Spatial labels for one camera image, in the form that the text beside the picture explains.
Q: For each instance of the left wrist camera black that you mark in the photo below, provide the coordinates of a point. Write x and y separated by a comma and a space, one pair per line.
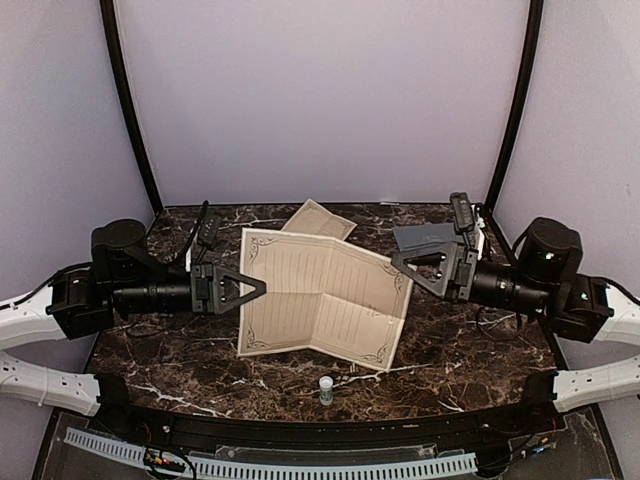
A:
203, 235

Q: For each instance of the small electronics board with leds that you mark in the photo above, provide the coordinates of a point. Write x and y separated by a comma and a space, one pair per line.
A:
157, 460

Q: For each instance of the black frame post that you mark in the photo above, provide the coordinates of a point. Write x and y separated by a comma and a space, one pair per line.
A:
126, 101
521, 89

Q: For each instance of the beige letter paper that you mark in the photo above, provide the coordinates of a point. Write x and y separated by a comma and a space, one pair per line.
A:
322, 294

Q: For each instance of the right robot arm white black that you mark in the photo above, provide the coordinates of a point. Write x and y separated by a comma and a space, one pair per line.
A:
544, 283

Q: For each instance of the black front table rail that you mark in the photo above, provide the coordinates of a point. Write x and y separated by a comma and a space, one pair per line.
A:
483, 430

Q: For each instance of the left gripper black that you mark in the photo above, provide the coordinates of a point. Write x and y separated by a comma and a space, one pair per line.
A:
215, 276

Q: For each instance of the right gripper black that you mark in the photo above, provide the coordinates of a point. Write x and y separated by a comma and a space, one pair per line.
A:
460, 265

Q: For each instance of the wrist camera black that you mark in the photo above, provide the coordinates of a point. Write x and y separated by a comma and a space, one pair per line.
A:
203, 235
462, 212

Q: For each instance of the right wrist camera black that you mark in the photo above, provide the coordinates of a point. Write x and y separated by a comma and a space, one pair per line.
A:
462, 212

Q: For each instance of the beige lined letter sheet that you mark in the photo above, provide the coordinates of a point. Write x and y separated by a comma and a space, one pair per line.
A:
314, 219

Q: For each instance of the black left frame post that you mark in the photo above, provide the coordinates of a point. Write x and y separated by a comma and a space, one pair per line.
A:
126, 101

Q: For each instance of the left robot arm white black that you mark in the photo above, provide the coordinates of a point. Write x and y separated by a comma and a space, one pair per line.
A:
122, 278

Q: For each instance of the white slotted cable duct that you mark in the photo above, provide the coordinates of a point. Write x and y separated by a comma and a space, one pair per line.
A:
245, 463

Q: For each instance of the grey envelope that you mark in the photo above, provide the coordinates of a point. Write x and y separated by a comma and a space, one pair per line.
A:
417, 236

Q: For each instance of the black right frame post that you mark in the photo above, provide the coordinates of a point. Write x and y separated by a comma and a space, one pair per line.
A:
521, 89

